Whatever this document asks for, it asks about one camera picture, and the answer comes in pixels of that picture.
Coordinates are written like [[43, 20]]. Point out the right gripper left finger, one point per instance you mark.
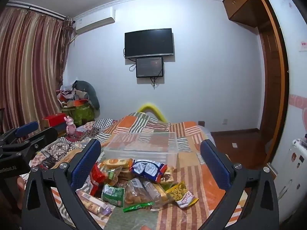
[[39, 209]]

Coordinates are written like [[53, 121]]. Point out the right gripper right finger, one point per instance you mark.
[[260, 210]]

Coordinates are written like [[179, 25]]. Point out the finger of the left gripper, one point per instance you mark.
[[26, 129], [31, 141]]

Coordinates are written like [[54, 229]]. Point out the red snack packet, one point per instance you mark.
[[97, 178]]

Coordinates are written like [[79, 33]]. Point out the green snack pack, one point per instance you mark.
[[113, 195]]

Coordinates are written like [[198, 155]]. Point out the yellow chips snack bag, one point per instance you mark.
[[181, 195]]

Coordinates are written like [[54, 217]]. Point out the small bread rolls pack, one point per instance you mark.
[[135, 193]]

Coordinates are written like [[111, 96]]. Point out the gold stripe biscuit sleeve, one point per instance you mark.
[[157, 194]]

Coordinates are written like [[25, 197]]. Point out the green candy wrapper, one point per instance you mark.
[[138, 206]]

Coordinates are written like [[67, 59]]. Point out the blue white snack bag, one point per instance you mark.
[[149, 169]]

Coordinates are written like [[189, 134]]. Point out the orange label bread pack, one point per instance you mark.
[[125, 163]]

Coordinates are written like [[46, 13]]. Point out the gold cake tray pack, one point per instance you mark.
[[167, 177]]

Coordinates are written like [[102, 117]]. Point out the red gift box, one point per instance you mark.
[[53, 120]]

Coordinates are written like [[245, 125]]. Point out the white sticker cabinet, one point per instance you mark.
[[290, 182]]

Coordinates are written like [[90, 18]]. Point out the pink plush toy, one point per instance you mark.
[[70, 126]]

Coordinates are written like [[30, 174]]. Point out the patchwork bed blanket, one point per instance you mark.
[[59, 198]]

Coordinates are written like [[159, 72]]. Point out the purple wafer pack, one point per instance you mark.
[[94, 205]]

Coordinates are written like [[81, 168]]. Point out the green storage bag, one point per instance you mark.
[[81, 114]]

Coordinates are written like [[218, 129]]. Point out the dark grey clothes bundle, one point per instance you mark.
[[91, 93]]

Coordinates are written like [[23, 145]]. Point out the striped red curtain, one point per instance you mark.
[[34, 51]]

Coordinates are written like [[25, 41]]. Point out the clear plastic storage bin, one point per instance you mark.
[[160, 146]]

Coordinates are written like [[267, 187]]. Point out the yellow foam tube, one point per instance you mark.
[[151, 107]]

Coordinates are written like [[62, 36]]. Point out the white air conditioner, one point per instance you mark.
[[95, 20]]

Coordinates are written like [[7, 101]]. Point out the small wall monitor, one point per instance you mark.
[[149, 67]]

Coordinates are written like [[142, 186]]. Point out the large wall television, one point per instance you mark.
[[149, 43]]

